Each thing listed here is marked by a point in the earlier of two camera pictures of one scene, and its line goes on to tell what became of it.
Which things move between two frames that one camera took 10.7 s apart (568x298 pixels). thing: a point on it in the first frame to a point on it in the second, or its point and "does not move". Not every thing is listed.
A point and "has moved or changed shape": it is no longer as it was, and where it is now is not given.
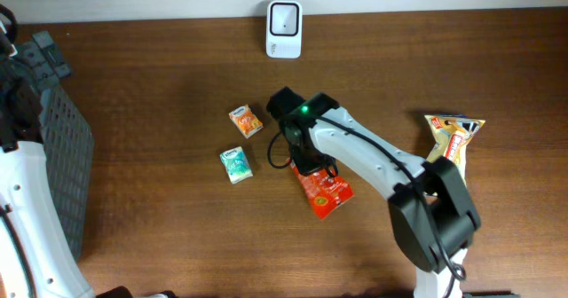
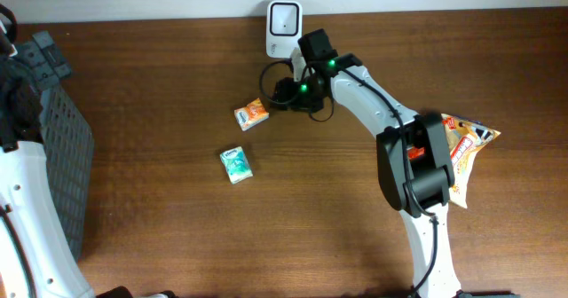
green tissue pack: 236,164 does not move
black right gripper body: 307,160 to 303,92
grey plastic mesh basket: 70,148 does not move
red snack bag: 327,193 to 414,152
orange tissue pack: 247,121 has moved or changed shape
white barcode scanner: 284,29 does not move
